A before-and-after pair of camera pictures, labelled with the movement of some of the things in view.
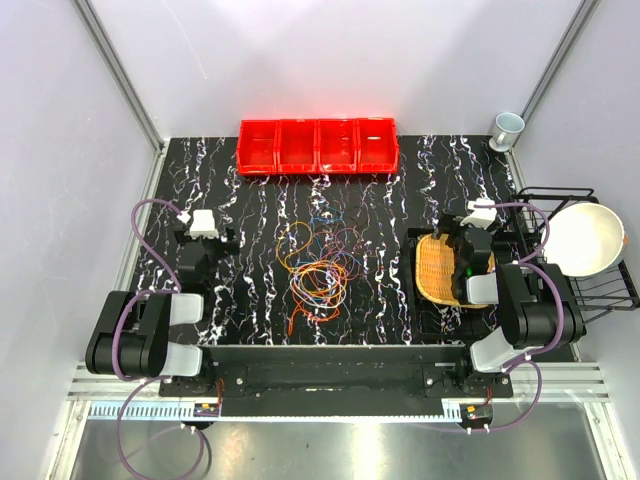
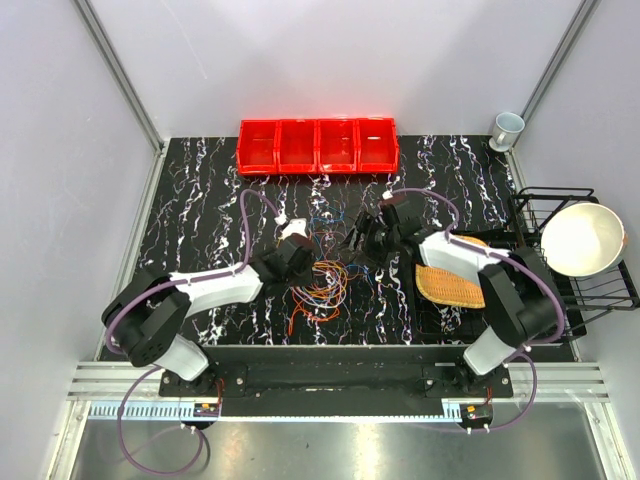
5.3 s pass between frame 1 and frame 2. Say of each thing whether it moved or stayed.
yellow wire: stayed
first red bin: stayed
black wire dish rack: stayed
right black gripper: moved
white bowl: stayed
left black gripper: moved
